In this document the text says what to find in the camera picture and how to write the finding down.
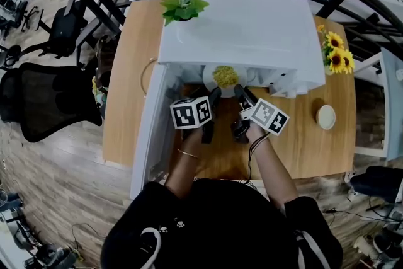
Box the person's right forearm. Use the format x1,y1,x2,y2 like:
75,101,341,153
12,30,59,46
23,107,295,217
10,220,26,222
245,129,300,210

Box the black mesh office chair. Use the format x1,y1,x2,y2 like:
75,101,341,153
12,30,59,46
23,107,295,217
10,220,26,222
0,62,105,143

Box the wooden table with white legs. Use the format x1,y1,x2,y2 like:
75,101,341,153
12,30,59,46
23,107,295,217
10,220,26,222
102,0,358,180

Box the white plate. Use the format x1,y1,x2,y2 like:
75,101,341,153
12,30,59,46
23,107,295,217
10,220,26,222
202,64,249,99

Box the green potted plant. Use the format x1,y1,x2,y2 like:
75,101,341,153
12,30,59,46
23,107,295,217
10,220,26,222
159,0,210,28

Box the sunflower bouquet in vase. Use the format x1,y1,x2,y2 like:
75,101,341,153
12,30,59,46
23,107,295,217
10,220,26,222
316,23,356,76

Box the brown bag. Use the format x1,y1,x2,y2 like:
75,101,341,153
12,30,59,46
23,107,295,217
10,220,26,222
94,37,111,89

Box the colourful plush toy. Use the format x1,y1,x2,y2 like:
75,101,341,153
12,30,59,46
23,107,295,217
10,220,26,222
91,77,110,105

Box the person's black top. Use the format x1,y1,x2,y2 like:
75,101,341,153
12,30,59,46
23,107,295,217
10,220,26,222
100,178,344,269

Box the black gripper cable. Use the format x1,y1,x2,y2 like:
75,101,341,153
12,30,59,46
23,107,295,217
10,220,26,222
247,132,271,186

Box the black floor cable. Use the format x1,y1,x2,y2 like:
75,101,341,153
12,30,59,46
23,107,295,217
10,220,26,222
322,207,393,224
71,222,105,249

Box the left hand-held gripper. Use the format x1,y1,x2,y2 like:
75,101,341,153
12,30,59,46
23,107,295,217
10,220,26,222
169,87,223,144

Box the white side table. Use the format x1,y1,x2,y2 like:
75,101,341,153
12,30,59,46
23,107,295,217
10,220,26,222
354,47,403,161

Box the white bowl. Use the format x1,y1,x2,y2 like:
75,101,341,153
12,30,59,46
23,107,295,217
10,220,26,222
316,103,337,130

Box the gold bracelet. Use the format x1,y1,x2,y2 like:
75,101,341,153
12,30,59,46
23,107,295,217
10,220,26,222
177,149,199,159

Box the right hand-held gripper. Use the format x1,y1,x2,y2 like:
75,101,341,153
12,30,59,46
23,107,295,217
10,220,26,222
231,84,290,144

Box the white microwave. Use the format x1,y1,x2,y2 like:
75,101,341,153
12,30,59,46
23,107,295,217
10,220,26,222
130,0,327,199

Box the thin wire ring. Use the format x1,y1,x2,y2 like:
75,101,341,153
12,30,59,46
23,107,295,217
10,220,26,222
140,58,158,95

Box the person's left forearm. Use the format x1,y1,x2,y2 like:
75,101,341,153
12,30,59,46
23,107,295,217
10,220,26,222
165,127,206,199

